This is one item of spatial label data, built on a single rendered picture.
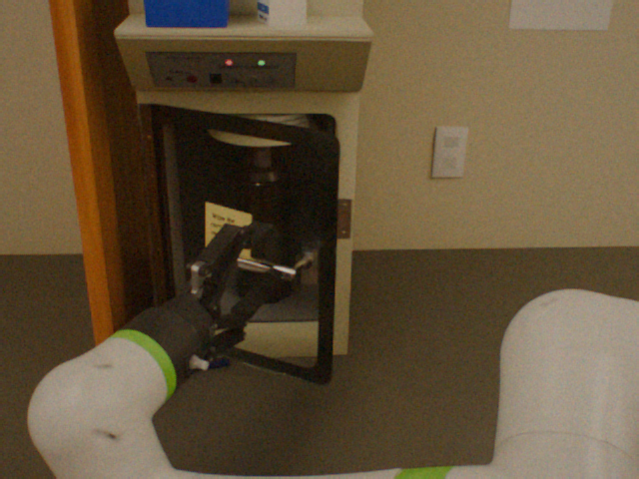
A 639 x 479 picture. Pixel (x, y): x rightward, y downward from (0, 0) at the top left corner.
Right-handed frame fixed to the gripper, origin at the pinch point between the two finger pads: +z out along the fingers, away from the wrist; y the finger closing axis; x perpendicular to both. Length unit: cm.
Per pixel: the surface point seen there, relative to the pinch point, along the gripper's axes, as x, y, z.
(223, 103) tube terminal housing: 11.0, 18.7, 10.7
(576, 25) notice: -30, 24, 81
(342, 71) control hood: -6.5, 24.9, 13.0
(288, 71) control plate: 0.0, 24.9, 9.4
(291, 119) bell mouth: 4.0, 15.2, 18.8
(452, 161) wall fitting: -10, -6, 70
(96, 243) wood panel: 22.8, 0.6, -5.7
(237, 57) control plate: 4.7, 27.2, 4.3
